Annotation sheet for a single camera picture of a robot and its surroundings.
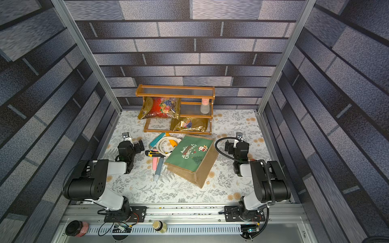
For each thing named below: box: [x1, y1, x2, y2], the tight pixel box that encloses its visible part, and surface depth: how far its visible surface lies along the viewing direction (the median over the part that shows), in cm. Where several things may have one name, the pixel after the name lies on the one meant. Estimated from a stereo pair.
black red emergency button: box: [65, 219, 90, 238], surface depth 66 cm
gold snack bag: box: [170, 117, 210, 133], surface depth 106 cm
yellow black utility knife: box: [144, 149, 167, 157], surface depth 94 cm
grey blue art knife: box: [153, 156, 165, 182], surface depth 91 cm
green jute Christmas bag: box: [164, 134, 220, 189], surface depth 85 cm
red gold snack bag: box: [137, 96, 181, 119], surface depth 96 cm
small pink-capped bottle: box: [200, 98, 210, 114], surface depth 99 cm
